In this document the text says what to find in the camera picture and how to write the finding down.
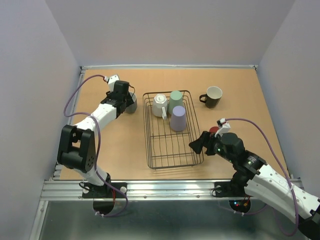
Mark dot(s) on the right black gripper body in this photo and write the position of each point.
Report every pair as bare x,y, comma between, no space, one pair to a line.
219,150

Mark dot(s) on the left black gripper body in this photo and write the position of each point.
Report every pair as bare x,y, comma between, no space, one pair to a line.
128,100

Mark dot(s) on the red plastic cup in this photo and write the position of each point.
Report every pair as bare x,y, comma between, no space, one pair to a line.
214,129

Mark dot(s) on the grey mug white inside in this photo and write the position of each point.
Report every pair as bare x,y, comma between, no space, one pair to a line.
131,109

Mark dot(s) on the purple plastic cup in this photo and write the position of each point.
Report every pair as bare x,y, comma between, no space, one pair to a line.
178,120

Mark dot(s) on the white faceted mug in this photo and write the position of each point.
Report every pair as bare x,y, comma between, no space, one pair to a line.
160,106

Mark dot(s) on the green plastic cup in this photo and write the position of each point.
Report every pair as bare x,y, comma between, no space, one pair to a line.
175,99

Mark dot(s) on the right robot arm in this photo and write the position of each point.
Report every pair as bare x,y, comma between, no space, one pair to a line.
254,177

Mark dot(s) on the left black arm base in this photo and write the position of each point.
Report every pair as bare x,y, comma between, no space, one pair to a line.
90,191

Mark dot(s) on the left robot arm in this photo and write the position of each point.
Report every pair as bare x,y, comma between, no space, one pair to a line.
77,146

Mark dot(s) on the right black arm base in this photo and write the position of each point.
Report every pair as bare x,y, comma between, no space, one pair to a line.
223,189

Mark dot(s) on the black mug white inside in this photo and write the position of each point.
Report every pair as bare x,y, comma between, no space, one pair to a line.
212,97

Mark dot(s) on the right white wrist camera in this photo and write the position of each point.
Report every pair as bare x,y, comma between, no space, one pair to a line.
223,127

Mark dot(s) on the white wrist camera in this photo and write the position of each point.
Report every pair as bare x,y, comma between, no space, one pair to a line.
111,81
223,127

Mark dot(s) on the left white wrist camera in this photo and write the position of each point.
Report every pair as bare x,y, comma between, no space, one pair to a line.
111,81

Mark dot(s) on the black wire dish rack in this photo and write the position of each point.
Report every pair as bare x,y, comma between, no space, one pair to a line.
166,148

